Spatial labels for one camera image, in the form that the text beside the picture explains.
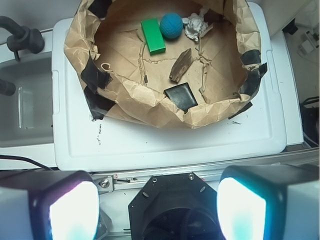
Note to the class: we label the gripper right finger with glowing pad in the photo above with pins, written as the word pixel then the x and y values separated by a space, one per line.
pixel 269 202

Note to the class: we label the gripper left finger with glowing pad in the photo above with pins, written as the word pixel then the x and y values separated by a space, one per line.
pixel 48 205

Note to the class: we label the brown wood chip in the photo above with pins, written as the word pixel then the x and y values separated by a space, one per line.
pixel 181 65

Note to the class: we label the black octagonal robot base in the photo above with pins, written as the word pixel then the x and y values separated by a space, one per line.
pixel 175 207

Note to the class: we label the white plastic bin lid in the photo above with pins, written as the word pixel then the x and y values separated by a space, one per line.
pixel 81 143

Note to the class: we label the black leather wallet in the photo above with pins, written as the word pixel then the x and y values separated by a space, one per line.
pixel 182 96

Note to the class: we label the brown paper bag tray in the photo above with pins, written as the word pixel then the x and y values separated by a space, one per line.
pixel 106 46

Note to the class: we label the crumpled white paper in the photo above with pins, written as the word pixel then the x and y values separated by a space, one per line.
pixel 195 25

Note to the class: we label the blue dimpled ball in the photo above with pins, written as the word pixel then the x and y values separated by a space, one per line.
pixel 171 25

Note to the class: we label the green rectangular block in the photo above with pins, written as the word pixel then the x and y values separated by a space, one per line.
pixel 153 36

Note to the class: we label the silver corner bracket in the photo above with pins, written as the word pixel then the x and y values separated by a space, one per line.
pixel 106 184

